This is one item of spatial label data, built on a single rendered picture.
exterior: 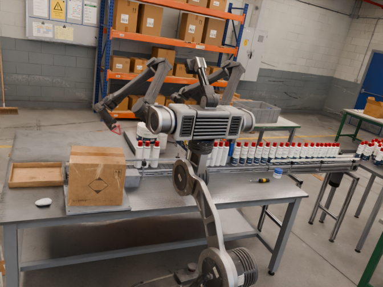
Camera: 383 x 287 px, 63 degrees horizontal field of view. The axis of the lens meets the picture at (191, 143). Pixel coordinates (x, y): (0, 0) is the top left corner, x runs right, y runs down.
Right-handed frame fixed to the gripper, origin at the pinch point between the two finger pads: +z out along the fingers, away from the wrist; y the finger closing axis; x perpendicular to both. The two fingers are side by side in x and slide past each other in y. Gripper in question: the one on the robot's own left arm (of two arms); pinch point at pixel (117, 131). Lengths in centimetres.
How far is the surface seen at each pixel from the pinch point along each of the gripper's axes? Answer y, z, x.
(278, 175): -29, 108, -83
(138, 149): 0.9, 21.8, -4.1
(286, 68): 429, 377, -488
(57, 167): 21, 5, 47
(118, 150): -18.8, 1.5, 7.3
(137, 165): 0.8, 31.8, 3.4
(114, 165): -36.2, -2.5, 14.5
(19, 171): 19, -10, 65
